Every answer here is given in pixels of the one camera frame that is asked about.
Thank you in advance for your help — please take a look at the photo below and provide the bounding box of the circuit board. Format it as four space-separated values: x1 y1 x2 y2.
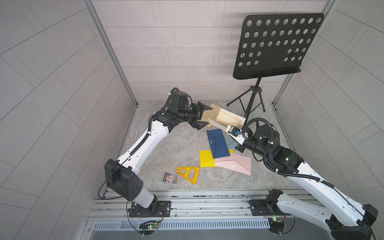
268 217 285 235
139 221 161 231

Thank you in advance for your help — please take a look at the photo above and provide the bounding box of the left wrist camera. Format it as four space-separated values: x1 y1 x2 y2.
168 89 193 109

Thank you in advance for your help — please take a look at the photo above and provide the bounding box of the yellow envelope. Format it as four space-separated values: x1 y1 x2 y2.
200 151 234 168

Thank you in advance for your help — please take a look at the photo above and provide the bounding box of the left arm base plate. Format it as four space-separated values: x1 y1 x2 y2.
128 201 172 218

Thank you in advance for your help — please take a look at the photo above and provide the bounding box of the left circuit board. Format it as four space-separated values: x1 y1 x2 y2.
139 221 161 231

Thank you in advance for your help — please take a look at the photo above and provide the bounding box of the light teal envelope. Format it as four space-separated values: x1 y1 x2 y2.
225 136 238 150

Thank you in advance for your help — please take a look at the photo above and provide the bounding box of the aluminium rail frame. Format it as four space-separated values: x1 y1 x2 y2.
83 188 335 223

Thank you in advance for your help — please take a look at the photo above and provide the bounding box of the black perforated music stand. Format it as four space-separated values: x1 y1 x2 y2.
233 13 325 117

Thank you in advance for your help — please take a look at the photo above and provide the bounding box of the right circuit board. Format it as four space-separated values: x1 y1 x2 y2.
268 217 285 235

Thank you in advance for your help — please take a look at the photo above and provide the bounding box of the yellow triangle ruler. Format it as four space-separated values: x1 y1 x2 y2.
177 167 200 185

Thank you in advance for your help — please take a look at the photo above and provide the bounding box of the pink envelope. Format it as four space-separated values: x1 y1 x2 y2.
215 153 252 176

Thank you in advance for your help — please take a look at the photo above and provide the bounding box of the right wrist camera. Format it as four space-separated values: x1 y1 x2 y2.
226 126 248 145

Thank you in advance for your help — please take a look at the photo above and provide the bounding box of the navy blue envelope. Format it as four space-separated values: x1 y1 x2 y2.
207 129 230 159

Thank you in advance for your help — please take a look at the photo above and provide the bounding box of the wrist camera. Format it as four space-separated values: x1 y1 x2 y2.
168 89 193 109
226 126 248 145

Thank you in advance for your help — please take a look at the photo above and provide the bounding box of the colourful picture card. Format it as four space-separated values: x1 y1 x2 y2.
162 172 180 186

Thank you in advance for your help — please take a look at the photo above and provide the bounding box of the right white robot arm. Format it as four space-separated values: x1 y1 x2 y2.
226 118 378 240

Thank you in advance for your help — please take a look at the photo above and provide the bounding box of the kraft tan envelope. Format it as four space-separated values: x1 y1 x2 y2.
201 104 221 124

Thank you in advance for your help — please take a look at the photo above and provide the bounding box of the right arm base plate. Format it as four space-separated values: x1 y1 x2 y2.
247 199 285 216

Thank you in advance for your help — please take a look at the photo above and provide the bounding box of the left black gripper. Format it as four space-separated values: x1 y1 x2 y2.
175 101 212 130

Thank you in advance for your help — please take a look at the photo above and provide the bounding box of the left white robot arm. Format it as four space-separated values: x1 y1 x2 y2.
105 102 213 212

